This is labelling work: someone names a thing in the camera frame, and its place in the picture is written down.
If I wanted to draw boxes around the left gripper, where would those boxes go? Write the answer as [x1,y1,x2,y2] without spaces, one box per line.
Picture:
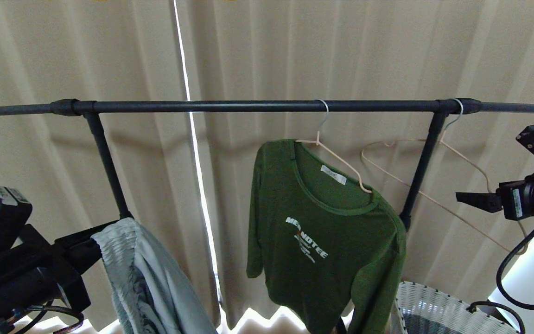
[0,221,104,321]

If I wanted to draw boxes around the pale grey shorts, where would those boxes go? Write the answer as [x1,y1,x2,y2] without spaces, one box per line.
[90,218,217,334]

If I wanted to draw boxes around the pink clothes hanger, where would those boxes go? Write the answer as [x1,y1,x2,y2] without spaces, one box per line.
[295,99,374,194]
[361,98,530,256]

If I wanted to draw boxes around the green printed shirt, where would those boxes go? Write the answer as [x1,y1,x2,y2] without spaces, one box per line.
[247,139,407,334]

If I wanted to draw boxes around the white laundry basket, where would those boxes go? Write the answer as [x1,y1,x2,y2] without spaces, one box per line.
[390,280,527,334]

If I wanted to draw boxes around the black clothes rack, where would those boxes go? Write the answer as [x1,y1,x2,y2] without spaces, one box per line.
[0,98,534,334]

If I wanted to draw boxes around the beige curtain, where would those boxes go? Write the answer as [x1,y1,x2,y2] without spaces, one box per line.
[0,0,534,330]

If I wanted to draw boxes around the black cable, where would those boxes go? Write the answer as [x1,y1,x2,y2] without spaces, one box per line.
[496,199,534,311]

